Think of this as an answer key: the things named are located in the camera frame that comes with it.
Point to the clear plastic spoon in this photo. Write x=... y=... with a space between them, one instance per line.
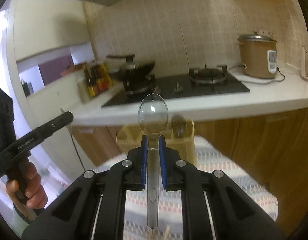
x=153 y=121
x=178 y=125

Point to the dark sauce bottles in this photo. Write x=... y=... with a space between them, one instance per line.
x=96 y=78

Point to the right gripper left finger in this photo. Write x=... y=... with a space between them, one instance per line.
x=93 y=207

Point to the striped woven tablecloth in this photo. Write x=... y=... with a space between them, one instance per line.
x=213 y=206

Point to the black wok with lid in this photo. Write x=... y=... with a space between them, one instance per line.
x=130 y=70

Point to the black gas stove top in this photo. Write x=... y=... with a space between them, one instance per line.
x=198 y=82

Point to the person's left hand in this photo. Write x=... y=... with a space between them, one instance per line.
x=37 y=198

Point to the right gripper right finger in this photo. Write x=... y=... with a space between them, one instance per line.
x=213 y=205

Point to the brown rice cooker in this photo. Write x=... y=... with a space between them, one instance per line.
x=258 y=55

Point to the wooden chopstick right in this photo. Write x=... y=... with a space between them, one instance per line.
x=166 y=233

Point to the white cylinder bottle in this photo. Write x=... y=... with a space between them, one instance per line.
x=82 y=89

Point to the white container by window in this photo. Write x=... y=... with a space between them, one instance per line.
x=304 y=63

